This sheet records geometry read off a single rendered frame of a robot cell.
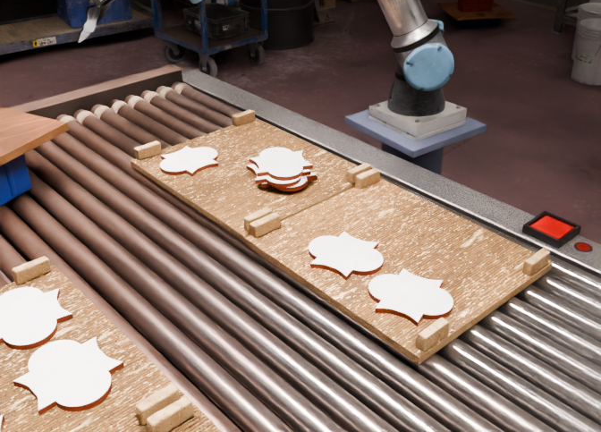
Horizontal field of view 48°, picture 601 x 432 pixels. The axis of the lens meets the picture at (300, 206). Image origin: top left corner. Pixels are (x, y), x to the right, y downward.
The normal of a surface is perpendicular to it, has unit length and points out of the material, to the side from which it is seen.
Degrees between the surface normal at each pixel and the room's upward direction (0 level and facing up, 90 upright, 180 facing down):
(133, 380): 0
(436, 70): 95
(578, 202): 0
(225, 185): 0
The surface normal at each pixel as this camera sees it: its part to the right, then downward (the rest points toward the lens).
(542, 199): 0.00, -0.86
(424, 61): 0.04, 0.58
